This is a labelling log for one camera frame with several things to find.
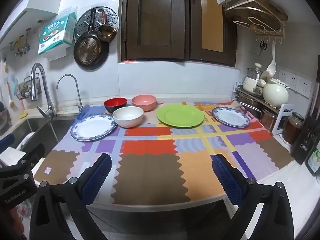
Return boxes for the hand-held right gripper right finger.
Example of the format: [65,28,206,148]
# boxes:
[212,154,295,240]

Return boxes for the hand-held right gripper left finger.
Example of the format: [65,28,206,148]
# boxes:
[29,152,112,240]

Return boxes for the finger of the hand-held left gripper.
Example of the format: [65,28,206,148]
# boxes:
[0,133,15,154]
[15,143,46,170]

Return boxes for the blue floral white plate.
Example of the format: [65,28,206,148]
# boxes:
[70,114,117,142]
[212,107,251,128]

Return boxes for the red and black bowl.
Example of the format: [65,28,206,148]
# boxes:
[103,97,128,113]

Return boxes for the green plate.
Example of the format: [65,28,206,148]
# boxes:
[156,104,205,127]

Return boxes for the pink bowl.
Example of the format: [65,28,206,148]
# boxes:
[132,94,157,112]

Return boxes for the white cloth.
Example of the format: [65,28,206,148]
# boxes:
[15,132,34,150]

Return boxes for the stainless steel sink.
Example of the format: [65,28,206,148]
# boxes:
[0,116,78,155]

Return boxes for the colourful patterned tablecloth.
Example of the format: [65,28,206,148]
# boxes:
[32,101,295,205]

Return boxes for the large chrome faucet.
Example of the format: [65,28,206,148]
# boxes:
[30,63,57,119]

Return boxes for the copper coloured pot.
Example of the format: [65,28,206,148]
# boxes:
[260,107,278,130]

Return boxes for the thin gooseneck faucet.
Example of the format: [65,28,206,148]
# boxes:
[56,74,83,113]

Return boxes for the stainless steel pot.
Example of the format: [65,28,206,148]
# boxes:
[239,94,263,117]

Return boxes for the glass jar of sauce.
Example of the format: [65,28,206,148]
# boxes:
[284,112,305,144]

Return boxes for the white pot rack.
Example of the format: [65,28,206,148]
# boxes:
[234,81,295,135]

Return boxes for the black knife block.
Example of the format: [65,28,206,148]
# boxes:
[291,115,320,165]

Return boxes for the cream ceramic pot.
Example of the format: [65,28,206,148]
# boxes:
[262,78,290,108]

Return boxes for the steel rimmed lid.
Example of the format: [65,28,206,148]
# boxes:
[247,62,263,80]

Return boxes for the black frying pan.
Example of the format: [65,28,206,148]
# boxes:
[73,9,110,70]

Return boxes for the teal and white box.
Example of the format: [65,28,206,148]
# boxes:
[37,12,77,55]

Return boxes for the white ladle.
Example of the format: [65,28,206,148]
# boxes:
[266,41,276,75]

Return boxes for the black scissors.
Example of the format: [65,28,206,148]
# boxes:
[258,40,268,57]

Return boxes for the small brass ladle pot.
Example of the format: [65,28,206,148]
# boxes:
[97,9,117,42]

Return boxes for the perforated metal steamer tray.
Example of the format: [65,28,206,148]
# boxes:
[74,6,120,44]

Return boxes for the dark wooden window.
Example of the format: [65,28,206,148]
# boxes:
[118,0,237,67]

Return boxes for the rectangular wooden cutting board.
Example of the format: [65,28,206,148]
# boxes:
[225,0,288,20]

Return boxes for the yellow handled brush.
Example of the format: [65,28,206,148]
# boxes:
[6,80,16,110]

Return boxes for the wire sponge basket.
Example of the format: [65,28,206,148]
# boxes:
[14,74,42,100]

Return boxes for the cream pan with handle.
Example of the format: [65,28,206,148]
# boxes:
[242,71,274,93]

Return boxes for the metal wall hooks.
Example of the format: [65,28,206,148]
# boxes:
[10,27,32,57]

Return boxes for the white wall socket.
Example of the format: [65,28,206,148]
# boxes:
[278,69,297,90]
[296,76,313,98]

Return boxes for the white wire wall rack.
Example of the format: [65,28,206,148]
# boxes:
[224,0,287,43]

